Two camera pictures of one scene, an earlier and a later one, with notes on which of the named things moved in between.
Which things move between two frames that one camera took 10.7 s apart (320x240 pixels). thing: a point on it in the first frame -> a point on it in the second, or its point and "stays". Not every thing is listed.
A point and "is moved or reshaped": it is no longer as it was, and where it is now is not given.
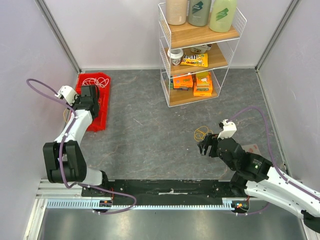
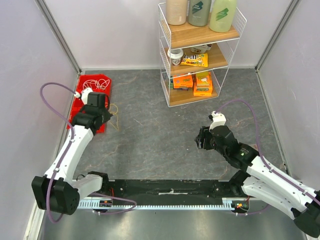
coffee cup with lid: x=175 y=54 stays
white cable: x=100 y=82 stays
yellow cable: x=200 y=133 is moved or reshaped
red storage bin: x=103 y=81 stays
